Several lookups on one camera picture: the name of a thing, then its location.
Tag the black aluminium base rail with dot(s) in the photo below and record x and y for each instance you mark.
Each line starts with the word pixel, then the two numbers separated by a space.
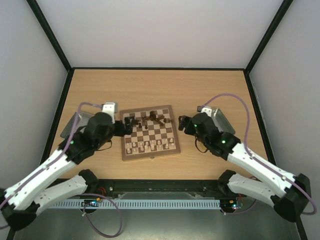
pixel 204 188

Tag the wooden folding chess board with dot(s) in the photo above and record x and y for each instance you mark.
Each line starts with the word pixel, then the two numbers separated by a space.
pixel 150 143

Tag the light blue slotted cable duct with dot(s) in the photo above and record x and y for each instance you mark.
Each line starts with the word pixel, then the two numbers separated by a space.
pixel 141 204

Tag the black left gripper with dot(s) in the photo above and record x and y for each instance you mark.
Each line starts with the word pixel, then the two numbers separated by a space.
pixel 128 126

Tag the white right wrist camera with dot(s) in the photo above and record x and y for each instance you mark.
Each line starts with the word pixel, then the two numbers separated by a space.
pixel 205 109

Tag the black cage frame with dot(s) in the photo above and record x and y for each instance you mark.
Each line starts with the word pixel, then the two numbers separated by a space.
pixel 281 12

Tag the right metal tray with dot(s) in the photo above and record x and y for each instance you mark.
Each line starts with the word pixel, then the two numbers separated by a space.
pixel 221 122

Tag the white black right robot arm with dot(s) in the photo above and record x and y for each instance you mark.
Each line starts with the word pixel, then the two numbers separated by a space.
pixel 287 193

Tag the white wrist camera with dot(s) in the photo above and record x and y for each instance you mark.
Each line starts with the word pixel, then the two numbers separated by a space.
pixel 205 109
pixel 110 108

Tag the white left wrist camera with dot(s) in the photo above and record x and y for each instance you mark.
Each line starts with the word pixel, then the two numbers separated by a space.
pixel 110 108

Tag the pile of dark chess pieces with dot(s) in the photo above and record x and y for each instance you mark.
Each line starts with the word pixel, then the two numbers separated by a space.
pixel 151 120

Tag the left metal tray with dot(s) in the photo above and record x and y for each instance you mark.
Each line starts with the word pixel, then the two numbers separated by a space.
pixel 82 121

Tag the metal tray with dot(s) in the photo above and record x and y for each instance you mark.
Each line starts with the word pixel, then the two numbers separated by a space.
pixel 221 122
pixel 82 121

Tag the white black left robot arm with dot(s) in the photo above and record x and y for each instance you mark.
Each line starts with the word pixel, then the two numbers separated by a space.
pixel 24 201

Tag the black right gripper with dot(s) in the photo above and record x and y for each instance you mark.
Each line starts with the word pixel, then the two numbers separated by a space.
pixel 186 125

